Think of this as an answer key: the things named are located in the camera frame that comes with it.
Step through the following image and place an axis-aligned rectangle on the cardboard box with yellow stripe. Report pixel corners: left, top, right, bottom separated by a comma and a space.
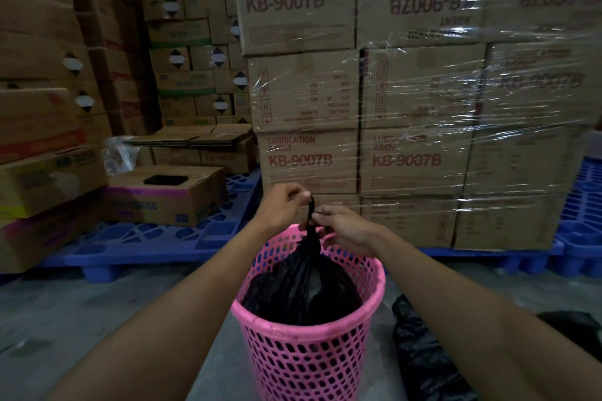
0, 146, 109, 220

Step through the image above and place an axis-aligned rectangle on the pink plastic mesh basket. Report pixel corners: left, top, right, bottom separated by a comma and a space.
230, 224, 386, 401

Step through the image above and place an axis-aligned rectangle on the crumpled clear plastic sheet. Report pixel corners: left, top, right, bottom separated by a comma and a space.
101, 135, 140, 177

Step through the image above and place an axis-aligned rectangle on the large blue plastic pallet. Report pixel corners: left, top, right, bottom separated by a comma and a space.
40, 168, 262, 284

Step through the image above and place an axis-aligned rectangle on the cardboard box with pink stripe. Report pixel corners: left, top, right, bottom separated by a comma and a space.
100, 166, 229, 227

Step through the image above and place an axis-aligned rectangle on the stack of wrapped cardboard boxes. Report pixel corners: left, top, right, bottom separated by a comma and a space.
230, 0, 602, 252

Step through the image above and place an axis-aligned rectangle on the person's right forearm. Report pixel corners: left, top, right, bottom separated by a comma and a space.
374, 232, 602, 401

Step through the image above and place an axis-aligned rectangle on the open flattened cardboard carton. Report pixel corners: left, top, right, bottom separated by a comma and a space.
126, 123, 258, 176

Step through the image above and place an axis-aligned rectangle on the stack of diamond-label cartons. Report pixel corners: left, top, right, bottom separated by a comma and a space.
123, 0, 252, 129

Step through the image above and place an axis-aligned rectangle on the crumpled black plastic bag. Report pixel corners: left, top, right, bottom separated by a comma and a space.
392, 294, 478, 401

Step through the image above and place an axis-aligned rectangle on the cardboard box with purple stripe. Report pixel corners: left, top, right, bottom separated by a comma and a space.
0, 194, 100, 274

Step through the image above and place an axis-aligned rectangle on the person's left hand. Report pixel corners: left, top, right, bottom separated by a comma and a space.
256, 182, 313, 233

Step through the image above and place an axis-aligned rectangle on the black garbage bag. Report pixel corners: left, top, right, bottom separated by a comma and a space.
242, 196, 365, 327

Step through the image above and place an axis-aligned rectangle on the person's left forearm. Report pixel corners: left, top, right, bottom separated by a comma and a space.
47, 217, 276, 401

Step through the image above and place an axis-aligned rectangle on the dark black bag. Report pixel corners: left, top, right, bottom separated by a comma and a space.
536, 310, 602, 361

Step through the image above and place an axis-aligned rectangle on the person's right hand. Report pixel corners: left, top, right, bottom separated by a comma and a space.
310, 205, 383, 258

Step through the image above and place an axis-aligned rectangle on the stack of dark brown cartons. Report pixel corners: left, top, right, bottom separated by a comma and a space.
0, 0, 161, 166

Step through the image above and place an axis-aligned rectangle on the clear stretch wrap film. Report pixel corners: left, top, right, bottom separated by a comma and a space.
249, 0, 602, 251

